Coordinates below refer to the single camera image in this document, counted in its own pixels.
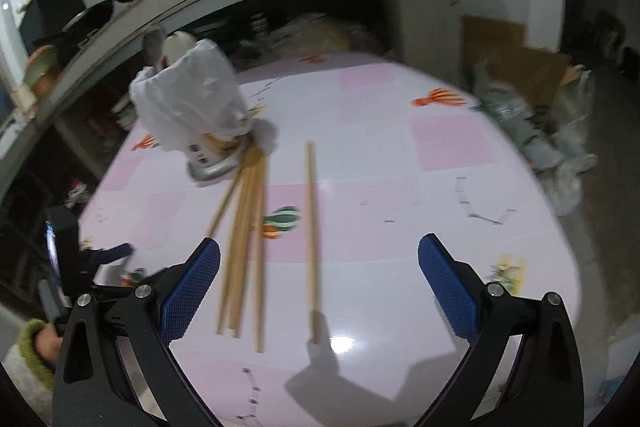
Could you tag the cream plastic ladle spoon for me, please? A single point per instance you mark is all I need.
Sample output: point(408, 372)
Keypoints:
point(175, 46)

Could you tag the cardboard box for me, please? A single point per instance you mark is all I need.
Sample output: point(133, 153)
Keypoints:
point(498, 47)

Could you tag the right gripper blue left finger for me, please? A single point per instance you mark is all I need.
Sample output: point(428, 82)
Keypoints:
point(183, 287)

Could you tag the yellow bag under counter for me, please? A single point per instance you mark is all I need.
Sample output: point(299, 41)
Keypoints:
point(317, 34)

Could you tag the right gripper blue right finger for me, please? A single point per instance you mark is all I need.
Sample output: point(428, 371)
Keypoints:
point(455, 285)

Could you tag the small steel spoon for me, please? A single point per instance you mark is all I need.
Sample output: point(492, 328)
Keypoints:
point(153, 40)

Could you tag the angled wooden chopstick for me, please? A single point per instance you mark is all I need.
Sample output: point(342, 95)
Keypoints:
point(226, 199)

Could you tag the person left hand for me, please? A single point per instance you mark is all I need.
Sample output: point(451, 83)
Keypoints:
point(47, 345)

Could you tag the separate wooden chopstick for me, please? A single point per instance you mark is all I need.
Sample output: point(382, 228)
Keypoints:
point(312, 243)

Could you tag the black wok on stove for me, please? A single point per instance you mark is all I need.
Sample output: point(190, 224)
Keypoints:
point(82, 27)

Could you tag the steel utensil holder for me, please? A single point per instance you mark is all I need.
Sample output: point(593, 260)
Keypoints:
point(211, 158)

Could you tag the white plastic bag on holder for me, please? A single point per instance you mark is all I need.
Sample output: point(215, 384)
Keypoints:
point(196, 95)

